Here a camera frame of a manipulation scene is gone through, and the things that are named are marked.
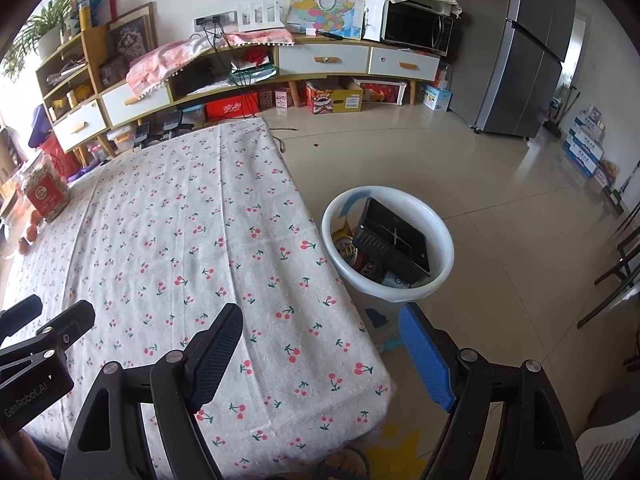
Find person's foot in sandal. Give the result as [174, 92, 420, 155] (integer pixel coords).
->
[315, 447, 371, 480]

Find green white plastic bag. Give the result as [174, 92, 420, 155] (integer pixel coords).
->
[230, 62, 278, 86]

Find red cartoon drink can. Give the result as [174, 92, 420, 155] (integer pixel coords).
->
[352, 252, 386, 283]

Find black electronics box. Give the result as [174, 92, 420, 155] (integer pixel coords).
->
[172, 55, 231, 96]

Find green potted plant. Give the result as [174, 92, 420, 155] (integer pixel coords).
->
[2, 0, 93, 78]

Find map print paper bag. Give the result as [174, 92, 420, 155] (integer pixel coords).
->
[286, 0, 366, 41]

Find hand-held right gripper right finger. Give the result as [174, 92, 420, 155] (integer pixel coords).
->
[399, 302, 586, 480]

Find pink patterned box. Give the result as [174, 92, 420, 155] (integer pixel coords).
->
[259, 87, 293, 108]

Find purple plastic container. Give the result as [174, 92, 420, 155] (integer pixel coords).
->
[27, 105, 56, 146]

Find white fence rack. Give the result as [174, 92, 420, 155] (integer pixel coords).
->
[236, 2, 285, 32]

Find grey power strip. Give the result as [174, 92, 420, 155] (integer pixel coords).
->
[194, 12, 238, 31]

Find red flat box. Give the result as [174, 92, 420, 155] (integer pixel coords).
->
[205, 91, 260, 120]

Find white wooden cabinet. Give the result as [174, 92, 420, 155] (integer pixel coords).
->
[35, 25, 443, 156]

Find red white drink can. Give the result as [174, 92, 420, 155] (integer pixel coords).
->
[334, 234, 358, 261]

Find white plastic bucket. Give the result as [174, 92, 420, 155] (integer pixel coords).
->
[320, 186, 456, 341]

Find white plastic stool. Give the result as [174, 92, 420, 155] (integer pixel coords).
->
[575, 412, 640, 480]

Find dark metal chair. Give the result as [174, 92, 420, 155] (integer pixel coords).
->
[577, 160, 640, 331]

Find pink floral cloth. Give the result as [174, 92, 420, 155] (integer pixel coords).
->
[126, 30, 295, 96]

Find grey refrigerator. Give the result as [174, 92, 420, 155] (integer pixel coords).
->
[445, 0, 581, 138]

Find cherry print tablecloth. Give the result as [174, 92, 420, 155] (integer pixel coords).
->
[0, 116, 393, 480]

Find clear jar with red label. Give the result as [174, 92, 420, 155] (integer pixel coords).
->
[20, 152, 71, 223]

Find colourful printed cardboard box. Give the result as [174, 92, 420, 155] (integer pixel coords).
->
[306, 80, 364, 113]

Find clear plastic storage box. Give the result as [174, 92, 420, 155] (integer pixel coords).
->
[362, 79, 406, 106]

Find blue white box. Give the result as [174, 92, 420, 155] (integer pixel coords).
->
[422, 84, 453, 112]

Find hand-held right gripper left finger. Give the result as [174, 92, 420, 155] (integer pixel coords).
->
[60, 303, 245, 480]

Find stack of blue white boxes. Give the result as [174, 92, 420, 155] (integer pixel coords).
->
[562, 105, 621, 191]

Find wooden picture frame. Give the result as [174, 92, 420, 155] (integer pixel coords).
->
[106, 2, 158, 63]

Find black plastic compartment tray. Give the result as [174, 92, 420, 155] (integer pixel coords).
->
[352, 197, 433, 286]

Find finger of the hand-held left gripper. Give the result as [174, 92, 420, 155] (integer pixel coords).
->
[36, 300, 96, 357]
[0, 294, 44, 339]

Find black microwave oven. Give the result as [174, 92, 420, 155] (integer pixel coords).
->
[381, 0, 456, 57]

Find broom with dustpan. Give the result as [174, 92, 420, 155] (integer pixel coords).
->
[545, 85, 581, 138]

